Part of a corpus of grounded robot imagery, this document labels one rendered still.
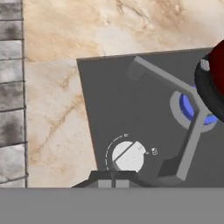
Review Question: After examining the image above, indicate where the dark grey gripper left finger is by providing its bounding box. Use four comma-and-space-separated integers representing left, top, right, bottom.
71, 170, 115, 189

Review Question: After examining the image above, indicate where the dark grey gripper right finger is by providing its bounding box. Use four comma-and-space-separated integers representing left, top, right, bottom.
113, 170, 153, 189

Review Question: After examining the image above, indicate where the white hob knob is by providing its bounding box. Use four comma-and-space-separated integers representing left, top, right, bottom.
111, 141, 147, 173

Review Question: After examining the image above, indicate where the dark grey hob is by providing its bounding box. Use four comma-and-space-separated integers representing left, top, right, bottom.
76, 46, 224, 189

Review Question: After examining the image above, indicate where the grey hob grate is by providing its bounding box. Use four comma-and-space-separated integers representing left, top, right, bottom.
125, 55, 219, 186

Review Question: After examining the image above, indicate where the black and dark red pan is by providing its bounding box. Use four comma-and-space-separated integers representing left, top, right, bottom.
193, 39, 224, 123

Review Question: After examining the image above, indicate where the blue burner with grey ring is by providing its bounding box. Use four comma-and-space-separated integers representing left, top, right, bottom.
170, 86, 219, 134

